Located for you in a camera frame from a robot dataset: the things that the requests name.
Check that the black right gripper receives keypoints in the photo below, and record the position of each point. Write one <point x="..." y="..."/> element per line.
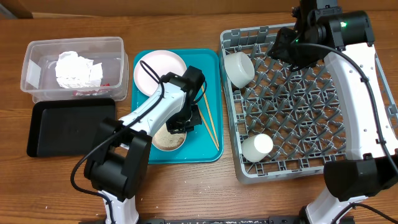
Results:
<point x="281" y="50"/>

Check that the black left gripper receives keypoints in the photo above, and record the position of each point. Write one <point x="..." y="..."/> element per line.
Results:
<point x="175" y="127"/>

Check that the small pink rice plate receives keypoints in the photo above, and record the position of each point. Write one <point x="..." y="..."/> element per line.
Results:
<point x="165" y="141"/>

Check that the pale green bowl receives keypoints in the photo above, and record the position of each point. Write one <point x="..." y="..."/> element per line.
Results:
<point x="239" y="69"/>

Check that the white cup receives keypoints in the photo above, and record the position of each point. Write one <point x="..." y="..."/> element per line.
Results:
<point x="257" y="147"/>

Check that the red snack wrapper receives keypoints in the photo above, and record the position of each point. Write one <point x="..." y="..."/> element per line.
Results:
<point x="96" y="92"/>

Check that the white napkin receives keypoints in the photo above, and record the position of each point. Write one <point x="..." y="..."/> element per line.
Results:
<point x="74" y="71"/>

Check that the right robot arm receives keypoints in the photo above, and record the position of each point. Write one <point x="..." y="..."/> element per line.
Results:
<point x="344" y="41"/>

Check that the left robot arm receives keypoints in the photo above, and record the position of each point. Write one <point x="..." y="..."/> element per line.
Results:
<point x="118" y="162"/>

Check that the grey dishwasher rack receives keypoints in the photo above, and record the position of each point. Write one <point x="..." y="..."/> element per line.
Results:
<point x="300" y="111"/>

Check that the clear plastic waste bin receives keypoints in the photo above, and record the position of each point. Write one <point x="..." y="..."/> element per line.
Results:
<point x="38" y="70"/>

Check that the wooden chopstick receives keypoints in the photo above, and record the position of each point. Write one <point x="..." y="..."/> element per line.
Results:
<point x="208" y="129"/>
<point x="211" y="118"/>

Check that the teal plastic tray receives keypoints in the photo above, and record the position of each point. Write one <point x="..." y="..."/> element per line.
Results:
<point x="198" y="146"/>

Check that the large pink plate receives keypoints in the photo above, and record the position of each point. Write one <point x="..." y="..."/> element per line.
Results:
<point x="162" y="62"/>

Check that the black plastic tray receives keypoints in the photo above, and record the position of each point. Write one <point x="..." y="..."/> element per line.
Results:
<point x="66" y="127"/>

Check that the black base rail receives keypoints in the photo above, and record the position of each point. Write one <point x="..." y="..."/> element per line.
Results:
<point x="270" y="220"/>

